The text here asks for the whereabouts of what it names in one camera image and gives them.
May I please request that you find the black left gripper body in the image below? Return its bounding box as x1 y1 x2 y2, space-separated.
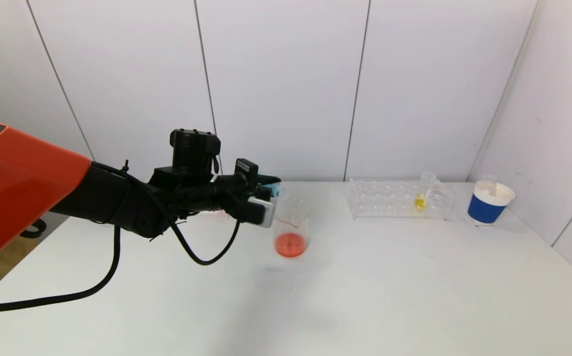
214 158 259 202

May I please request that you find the clear glass beaker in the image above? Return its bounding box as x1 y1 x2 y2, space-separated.
272 198 310 259

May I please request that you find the test tube with yellow liquid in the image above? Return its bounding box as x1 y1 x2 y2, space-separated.
413 171 437 212

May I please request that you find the blue and white paper cup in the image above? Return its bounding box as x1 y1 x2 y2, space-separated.
467 180 516 227

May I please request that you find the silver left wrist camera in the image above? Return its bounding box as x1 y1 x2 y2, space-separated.
247 196 277 228

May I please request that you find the black camera cable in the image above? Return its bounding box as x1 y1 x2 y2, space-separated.
167 218 242 267

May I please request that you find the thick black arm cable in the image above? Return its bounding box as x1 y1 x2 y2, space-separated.
0 225 121 313

